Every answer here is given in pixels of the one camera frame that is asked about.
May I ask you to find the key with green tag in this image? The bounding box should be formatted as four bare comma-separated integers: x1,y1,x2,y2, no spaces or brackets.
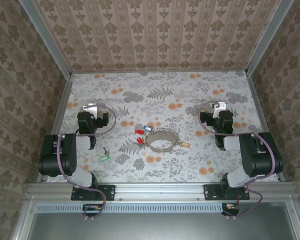
100,147,110,162

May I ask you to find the floral patterned table cover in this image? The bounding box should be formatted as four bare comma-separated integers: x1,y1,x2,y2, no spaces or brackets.
43,71,280,183

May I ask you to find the grey metal sheet panel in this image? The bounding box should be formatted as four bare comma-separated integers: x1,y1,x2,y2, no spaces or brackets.
27,211,298,240

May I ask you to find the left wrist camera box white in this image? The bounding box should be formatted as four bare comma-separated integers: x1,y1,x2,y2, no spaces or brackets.
83,103,98,118

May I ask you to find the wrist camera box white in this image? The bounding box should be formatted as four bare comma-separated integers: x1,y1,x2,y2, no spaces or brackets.
83,103,98,118
212,101,227,111

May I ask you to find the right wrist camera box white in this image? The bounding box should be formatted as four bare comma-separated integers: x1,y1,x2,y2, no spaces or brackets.
212,101,227,111

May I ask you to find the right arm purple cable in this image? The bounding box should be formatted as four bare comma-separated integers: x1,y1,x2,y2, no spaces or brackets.
198,100,278,219

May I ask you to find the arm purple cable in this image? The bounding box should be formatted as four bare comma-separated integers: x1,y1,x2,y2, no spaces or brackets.
57,104,117,219
198,100,278,219

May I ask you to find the aluminium table side rail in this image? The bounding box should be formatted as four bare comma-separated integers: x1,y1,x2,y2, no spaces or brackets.
246,71,287,183
37,74,73,183

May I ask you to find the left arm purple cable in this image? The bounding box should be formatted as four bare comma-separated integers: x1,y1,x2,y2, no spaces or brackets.
57,104,117,219

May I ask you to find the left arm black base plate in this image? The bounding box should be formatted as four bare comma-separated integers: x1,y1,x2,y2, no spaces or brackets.
71,184,116,202

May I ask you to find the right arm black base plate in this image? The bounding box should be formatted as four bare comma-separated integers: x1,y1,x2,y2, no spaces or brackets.
203,184,250,202

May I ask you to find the aluminium frame post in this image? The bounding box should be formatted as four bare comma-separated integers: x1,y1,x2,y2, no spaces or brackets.
245,0,295,77
19,0,72,78

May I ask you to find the long aluminium mounting rail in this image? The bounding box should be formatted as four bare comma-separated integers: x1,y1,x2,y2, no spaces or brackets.
27,181,300,201

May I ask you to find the white slotted cable duct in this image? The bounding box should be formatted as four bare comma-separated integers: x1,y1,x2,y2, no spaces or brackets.
36,202,224,214

